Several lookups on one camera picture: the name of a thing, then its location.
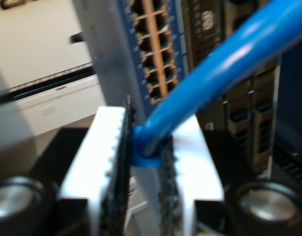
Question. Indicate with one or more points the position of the black rack server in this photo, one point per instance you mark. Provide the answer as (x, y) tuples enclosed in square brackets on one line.
[(244, 110)]

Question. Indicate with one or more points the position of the blue network switch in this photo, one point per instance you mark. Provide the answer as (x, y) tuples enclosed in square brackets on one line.
[(155, 37)]

